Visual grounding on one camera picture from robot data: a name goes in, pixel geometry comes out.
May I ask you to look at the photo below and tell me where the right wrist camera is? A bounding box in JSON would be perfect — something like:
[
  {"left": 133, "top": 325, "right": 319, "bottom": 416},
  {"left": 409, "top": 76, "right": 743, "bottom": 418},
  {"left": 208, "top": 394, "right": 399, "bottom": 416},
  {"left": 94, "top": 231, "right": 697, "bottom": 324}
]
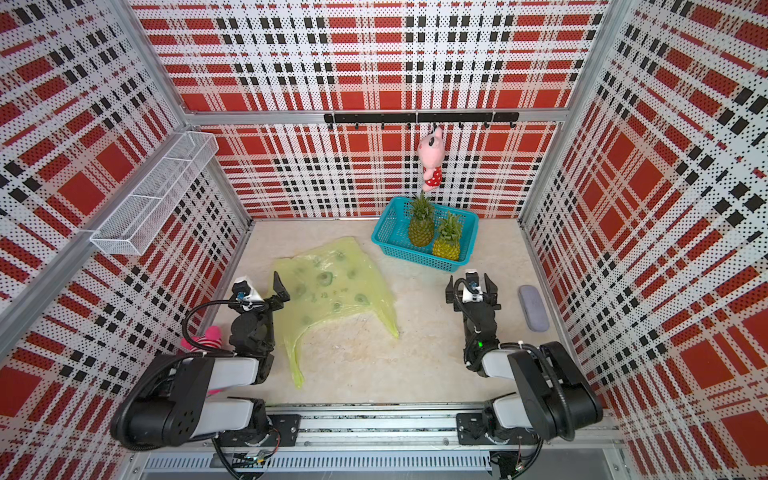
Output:
[{"left": 462, "top": 270, "right": 483, "bottom": 303}]

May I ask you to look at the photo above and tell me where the teal plastic basket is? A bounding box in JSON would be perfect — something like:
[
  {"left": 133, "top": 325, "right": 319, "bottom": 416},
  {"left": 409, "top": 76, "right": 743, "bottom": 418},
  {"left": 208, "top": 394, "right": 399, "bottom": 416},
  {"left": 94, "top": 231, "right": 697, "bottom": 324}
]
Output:
[{"left": 371, "top": 196, "right": 479, "bottom": 272}]

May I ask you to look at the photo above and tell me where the black hook rail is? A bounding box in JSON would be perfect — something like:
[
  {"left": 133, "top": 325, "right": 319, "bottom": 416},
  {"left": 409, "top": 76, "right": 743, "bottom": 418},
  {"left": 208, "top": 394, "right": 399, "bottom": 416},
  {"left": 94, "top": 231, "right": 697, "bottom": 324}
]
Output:
[{"left": 323, "top": 111, "right": 521, "bottom": 128}]

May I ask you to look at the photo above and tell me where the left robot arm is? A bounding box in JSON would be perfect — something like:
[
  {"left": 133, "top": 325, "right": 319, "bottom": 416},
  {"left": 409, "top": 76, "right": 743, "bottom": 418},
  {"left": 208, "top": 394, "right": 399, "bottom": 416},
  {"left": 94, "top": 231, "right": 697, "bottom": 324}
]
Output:
[{"left": 110, "top": 275, "right": 290, "bottom": 451}]

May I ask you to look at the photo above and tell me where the yellow pineapple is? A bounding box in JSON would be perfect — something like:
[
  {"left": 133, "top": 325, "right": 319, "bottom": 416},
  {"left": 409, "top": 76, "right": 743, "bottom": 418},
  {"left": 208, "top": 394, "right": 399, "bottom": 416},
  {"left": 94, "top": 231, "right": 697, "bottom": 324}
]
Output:
[{"left": 432, "top": 213, "right": 463, "bottom": 261}]

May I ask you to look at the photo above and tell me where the grey glasses case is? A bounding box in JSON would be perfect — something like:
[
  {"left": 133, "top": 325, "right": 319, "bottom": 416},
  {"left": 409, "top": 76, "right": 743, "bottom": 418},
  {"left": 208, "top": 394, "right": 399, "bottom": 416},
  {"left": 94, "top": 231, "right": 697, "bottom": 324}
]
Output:
[{"left": 518, "top": 285, "right": 550, "bottom": 333}]

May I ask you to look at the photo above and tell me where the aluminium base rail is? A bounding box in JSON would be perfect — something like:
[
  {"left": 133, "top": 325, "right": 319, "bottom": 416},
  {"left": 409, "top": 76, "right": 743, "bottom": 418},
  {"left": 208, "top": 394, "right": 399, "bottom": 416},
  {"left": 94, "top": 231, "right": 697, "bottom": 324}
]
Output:
[{"left": 122, "top": 403, "right": 631, "bottom": 480}]

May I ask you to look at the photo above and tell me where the green plastic bag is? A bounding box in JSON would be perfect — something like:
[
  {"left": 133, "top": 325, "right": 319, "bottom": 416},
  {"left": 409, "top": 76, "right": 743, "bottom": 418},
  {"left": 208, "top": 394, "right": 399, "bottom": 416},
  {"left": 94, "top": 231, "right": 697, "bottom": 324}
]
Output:
[{"left": 273, "top": 237, "right": 399, "bottom": 388}]

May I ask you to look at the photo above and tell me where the white wire mesh shelf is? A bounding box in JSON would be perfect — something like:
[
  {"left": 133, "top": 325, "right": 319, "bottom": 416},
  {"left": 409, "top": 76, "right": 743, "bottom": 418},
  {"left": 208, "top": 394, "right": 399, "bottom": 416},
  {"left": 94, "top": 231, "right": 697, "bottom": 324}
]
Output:
[{"left": 90, "top": 131, "right": 218, "bottom": 256}]

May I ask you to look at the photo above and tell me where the green-yellow pineapple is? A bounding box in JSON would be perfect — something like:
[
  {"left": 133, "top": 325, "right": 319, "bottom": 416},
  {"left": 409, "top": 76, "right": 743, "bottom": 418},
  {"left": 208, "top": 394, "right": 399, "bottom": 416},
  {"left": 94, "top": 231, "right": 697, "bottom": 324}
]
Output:
[{"left": 408, "top": 192, "right": 435, "bottom": 248}]

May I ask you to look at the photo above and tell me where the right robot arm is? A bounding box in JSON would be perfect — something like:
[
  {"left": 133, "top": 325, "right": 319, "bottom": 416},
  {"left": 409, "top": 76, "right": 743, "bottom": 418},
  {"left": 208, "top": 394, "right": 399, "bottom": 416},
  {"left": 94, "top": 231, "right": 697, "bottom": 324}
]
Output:
[{"left": 445, "top": 272, "right": 604, "bottom": 445}]

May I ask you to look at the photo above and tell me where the pink striped plush toy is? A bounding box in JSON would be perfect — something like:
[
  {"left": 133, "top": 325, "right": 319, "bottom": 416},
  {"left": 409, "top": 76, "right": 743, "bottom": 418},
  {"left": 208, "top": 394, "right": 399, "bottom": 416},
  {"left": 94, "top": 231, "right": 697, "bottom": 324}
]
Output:
[{"left": 180, "top": 326, "right": 224, "bottom": 397}]

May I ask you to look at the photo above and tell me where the pink plush toy hanging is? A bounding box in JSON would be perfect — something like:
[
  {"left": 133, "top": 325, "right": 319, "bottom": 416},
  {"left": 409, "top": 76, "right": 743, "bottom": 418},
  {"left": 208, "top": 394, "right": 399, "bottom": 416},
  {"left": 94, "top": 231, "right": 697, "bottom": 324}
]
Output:
[{"left": 417, "top": 127, "right": 445, "bottom": 192}]

